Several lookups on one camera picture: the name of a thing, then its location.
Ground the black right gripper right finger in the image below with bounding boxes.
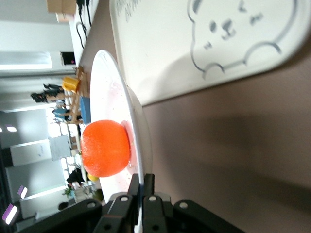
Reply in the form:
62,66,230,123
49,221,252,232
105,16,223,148
142,173,175,233

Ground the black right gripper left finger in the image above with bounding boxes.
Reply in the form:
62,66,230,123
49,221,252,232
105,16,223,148
93,173,141,233

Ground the orange mandarin fruit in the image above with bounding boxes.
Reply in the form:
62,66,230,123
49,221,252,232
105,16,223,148
81,119,131,178

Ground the white round plate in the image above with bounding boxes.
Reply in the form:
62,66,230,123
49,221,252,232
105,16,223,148
89,49,154,233

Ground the dark green avocado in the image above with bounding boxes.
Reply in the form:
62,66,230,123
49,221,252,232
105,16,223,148
93,188,104,202

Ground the blue bowl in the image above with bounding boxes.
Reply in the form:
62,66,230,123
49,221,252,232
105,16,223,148
79,96,92,124

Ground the yellow cup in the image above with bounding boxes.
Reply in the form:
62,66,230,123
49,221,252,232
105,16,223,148
62,76,81,92

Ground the wooden cup rack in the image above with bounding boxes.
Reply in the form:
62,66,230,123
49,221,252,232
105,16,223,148
64,67,92,125

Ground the person in dark clothes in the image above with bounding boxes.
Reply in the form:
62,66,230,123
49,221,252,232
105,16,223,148
31,83,64,102

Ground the cream bear print tray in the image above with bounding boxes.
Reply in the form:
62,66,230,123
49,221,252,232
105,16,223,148
108,0,311,107

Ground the brown cardboard box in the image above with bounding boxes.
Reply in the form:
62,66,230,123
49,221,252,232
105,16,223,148
46,0,79,23

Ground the black cable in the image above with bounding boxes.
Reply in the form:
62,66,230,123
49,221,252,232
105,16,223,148
75,0,93,47

